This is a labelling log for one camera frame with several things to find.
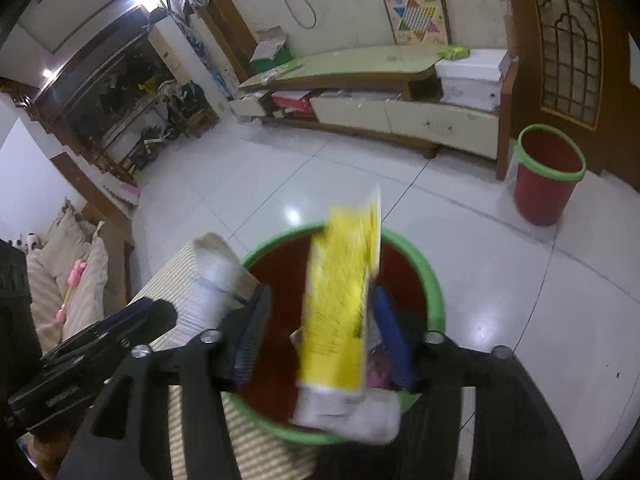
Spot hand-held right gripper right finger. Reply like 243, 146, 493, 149
372, 287, 583, 480

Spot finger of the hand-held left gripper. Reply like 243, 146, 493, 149
50, 297, 179, 361

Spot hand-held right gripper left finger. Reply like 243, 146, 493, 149
57, 284, 274, 480

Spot pink wrapper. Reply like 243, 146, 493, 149
365, 345, 402, 392

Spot red bin with green rim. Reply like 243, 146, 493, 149
220, 222, 446, 447
514, 124, 587, 227

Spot long yellow box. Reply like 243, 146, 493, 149
291, 182, 403, 447

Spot white grey carton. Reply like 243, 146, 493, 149
175, 232, 257, 332

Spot sofa with striped cover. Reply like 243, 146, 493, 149
25, 199, 137, 357

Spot pink toy wand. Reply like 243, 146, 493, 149
55, 259, 86, 324

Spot yellow striped tablecloth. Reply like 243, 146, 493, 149
127, 240, 322, 480

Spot beige cushion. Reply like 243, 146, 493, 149
37, 200, 92, 283

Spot pink white foam mats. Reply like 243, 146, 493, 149
102, 172, 144, 207

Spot spotted plush toy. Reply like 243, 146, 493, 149
10, 232, 42, 252

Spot white balance bike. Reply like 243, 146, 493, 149
135, 127, 174, 157

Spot small wooden stool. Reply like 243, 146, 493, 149
187, 110, 219, 137

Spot dark baby stroller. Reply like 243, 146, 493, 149
170, 82, 207, 127

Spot wooden television cabinet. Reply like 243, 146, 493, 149
230, 44, 521, 182

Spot red flat box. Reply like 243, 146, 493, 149
272, 91, 321, 114

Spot standing air conditioner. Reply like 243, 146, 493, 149
147, 22, 194, 92

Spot green plastic bag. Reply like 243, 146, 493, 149
260, 60, 304, 84

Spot white storage box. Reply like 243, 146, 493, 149
434, 49, 512, 112

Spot open cardboard box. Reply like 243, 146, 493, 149
250, 26, 292, 75

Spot star checkers board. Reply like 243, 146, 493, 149
382, 0, 452, 46

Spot wooden lattice door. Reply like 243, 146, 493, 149
500, 0, 640, 182

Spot black television cable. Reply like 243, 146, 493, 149
276, 0, 317, 29

